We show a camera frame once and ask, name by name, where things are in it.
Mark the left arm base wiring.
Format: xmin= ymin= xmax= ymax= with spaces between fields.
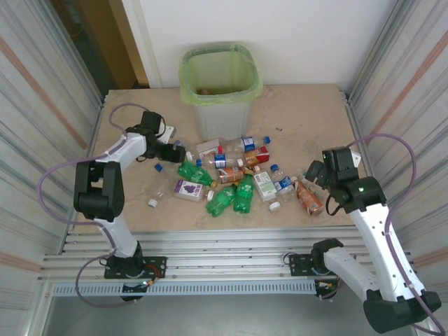
xmin=120 ymin=264 xmax=165 ymax=302

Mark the white slotted cable duct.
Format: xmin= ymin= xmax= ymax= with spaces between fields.
xmin=51 ymin=281 xmax=318 ymax=297

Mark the red yellow label tea bottle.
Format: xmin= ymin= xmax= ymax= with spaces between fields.
xmin=236 ymin=145 xmax=271 ymax=168

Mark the white green label bottle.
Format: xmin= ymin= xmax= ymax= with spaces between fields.
xmin=252 ymin=171 xmax=282 ymax=212

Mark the right arm base wiring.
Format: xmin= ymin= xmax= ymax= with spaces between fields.
xmin=314 ymin=278 xmax=342 ymax=302

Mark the right gripper black loop cable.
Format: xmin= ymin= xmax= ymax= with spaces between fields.
xmin=325 ymin=195 xmax=343 ymax=217

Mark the purple grape label bottle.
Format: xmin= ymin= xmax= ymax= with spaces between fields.
xmin=174 ymin=179 xmax=216 ymax=203

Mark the grey plastic waste bin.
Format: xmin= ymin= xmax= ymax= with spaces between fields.
xmin=180 ymin=42 xmax=263 ymax=141

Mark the green bin liner bag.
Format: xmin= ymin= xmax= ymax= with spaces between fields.
xmin=179 ymin=41 xmax=264 ymax=105

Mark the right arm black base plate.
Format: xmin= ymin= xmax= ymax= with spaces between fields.
xmin=288 ymin=252 xmax=318 ymax=278

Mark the orange label drink bottle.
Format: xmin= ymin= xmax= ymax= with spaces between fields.
xmin=216 ymin=166 xmax=256 ymax=186

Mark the wooden door frame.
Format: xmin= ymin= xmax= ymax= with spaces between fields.
xmin=78 ymin=0 xmax=150 ymax=90

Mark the brown Nescafe coffee bottle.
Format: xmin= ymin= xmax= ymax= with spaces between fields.
xmin=295 ymin=176 xmax=325 ymax=217

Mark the aluminium rail frame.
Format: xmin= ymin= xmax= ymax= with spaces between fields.
xmin=37 ymin=225 xmax=421 ymax=285

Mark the square clear bottle red label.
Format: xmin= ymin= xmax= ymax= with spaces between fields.
xmin=185 ymin=138 xmax=225 ymax=160

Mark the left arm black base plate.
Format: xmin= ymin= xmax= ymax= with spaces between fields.
xmin=104 ymin=255 xmax=167 ymax=280

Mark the clear water bottle blue label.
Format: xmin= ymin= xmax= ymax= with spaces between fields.
xmin=223 ymin=135 xmax=272 ymax=153
xmin=269 ymin=164 xmax=298 ymax=204
xmin=195 ymin=153 xmax=239 ymax=169

